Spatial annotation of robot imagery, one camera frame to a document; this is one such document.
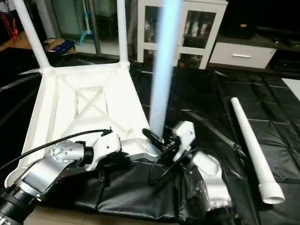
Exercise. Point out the white glass-door cabinet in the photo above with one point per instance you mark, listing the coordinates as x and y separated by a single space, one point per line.
197 28

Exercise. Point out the white flat panel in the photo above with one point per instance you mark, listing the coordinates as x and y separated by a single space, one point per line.
293 86

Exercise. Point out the black work mat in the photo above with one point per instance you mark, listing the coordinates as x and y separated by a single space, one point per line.
211 117

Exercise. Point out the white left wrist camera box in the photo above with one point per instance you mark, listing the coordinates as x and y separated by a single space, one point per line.
104 145

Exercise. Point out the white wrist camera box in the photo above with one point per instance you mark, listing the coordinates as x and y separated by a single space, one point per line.
104 145
183 136

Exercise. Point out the brown wooden desk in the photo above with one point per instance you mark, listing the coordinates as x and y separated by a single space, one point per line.
9 40

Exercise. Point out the white drawer unit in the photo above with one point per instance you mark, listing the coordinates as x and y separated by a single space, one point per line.
241 54

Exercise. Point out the white plastic table top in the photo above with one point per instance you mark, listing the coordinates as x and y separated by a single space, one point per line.
79 103

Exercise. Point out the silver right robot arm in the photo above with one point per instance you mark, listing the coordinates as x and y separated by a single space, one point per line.
211 187

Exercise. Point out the black speaker box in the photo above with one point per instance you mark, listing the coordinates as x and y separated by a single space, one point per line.
239 21

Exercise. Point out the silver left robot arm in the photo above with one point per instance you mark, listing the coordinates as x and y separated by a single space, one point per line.
42 173

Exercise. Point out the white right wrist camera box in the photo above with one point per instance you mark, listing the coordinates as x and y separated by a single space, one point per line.
183 136

